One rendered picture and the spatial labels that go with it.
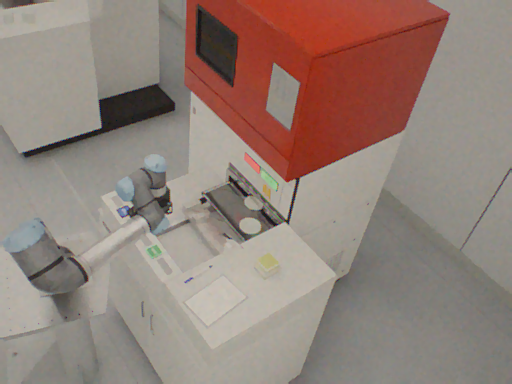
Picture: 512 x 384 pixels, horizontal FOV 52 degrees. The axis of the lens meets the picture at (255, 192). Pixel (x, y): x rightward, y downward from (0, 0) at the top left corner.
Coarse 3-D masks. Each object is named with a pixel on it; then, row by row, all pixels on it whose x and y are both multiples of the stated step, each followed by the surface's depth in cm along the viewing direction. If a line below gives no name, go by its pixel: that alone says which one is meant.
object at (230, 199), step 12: (216, 192) 251; (228, 192) 252; (240, 192) 253; (216, 204) 246; (228, 204) 247; (240, 204) 248; (228, 216) 241; (240, 216) 242; (252, 216) 243; (264, 216) 244; (264, 228) 238
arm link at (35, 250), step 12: (24, 228) 149; (36, 228) 150; (12, 240) 147; (24, 240) 147; (36, 240) 149; (48, 240) 152; (12, 252) 148; (24, 252) 148; (36, 252) 148; (48, 252) 151; (24, 264) 149; (36, 264) 148; (48, 264) 150; (36, 276) 149
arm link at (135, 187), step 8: (128, 176) 176; (136, 176) 176; (144, 176) 177; (120, 184) 173; (128, 184) 173; (136, 184) 174; (144, 184) 176; (152, 184) 180; (120, 192) 174; (128, 192) 172; (136, 192) 174; (144, 192) 176; (128, 200) 174; (136, 200) 175; (144, 200) 175; (136, 208) 177
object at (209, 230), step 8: (200, 208) 245; (200, 224) 238; (208, 224) 239; (216, 224) 239; (200, 232) 237; (208, 232) 235; (216, 232) 236; (208, 240) 233; (216, 240) 233; (224, 240) 233; (216, 248) 229
